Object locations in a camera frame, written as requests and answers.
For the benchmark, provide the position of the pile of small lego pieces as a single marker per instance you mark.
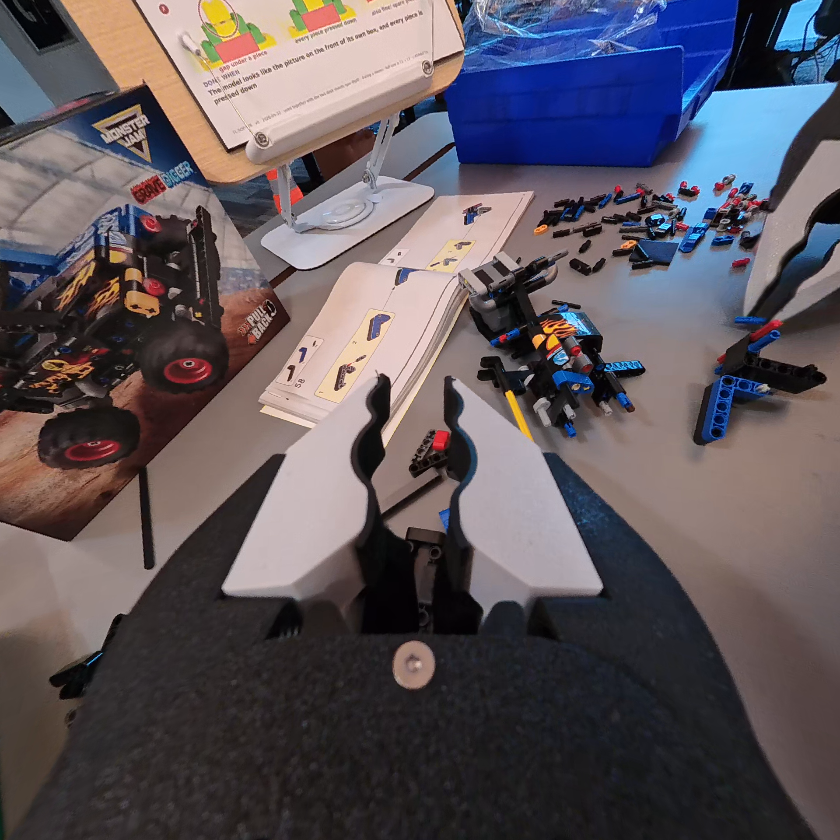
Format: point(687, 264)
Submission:
point(653, 253)

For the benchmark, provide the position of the red lego piece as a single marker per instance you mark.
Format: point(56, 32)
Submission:
point(443, 438)

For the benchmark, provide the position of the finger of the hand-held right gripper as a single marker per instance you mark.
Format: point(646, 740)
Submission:
point(781, 236)
point(823, 302)

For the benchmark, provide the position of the blue storage bin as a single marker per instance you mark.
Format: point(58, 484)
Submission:
point(571, 111)

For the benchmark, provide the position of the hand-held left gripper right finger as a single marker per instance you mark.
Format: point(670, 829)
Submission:
point(525, 525)

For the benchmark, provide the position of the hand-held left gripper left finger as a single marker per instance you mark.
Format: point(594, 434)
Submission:
point(302, 525)

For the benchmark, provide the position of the pile of large black lego pieces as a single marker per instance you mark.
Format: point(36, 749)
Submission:
point(79, 676)

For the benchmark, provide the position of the partly built lego truck chassis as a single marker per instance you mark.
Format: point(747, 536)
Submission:
point(564, 341)

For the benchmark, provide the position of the white document stand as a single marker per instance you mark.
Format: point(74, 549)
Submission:
point(341, 229)

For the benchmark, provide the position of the clear plastic bag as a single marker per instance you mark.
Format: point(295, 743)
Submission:
point(558, 33)

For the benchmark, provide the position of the open instruction booklet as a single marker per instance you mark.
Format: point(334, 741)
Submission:
point(367, 308)

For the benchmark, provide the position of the lego set box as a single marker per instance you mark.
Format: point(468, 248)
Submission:
point(131, 328)

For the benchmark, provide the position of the black lego frame with axles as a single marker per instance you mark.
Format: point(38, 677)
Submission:
point(787, 377)

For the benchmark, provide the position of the black lego connector block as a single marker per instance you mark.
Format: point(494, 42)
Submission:
point(425, 551)

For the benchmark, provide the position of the orange traffic cone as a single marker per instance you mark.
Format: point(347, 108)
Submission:
point(296, 197)

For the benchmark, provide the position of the long black lego axle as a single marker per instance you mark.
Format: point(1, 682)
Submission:
point(145, 525)

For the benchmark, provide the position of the instruction sheet on stand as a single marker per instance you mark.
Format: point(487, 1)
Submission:
point(131, 98)

